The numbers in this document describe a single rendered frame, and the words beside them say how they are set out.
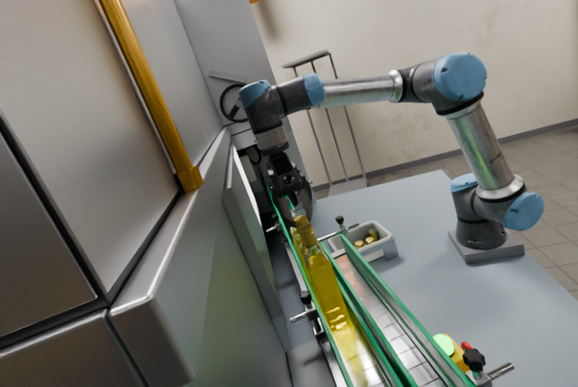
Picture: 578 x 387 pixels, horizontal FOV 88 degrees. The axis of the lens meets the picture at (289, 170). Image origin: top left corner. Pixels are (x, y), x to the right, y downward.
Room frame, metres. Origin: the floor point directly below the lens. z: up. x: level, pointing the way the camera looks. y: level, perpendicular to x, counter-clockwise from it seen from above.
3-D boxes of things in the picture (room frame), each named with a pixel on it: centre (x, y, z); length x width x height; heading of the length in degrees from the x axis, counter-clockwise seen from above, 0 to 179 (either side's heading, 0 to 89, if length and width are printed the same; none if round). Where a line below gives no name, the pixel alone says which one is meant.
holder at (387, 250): (1.06, -0.15, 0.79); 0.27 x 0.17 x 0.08; 96
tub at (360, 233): (1.07, -0.17, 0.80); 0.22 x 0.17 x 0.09; 96
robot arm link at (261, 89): (0.72, 0.01, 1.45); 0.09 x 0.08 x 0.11; 96
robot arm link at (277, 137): (0.72, 0.02, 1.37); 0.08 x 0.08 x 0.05
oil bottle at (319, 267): (0.64, 0.01, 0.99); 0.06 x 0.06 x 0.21; 7
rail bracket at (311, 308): (0.61, 0.08, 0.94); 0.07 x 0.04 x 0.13; 96
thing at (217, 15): (2.12, 0.12, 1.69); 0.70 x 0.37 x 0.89; 6
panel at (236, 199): (1.06, 0.19, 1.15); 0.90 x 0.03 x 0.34; 6
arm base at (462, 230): (0.90, -0.55, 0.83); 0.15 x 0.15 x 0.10
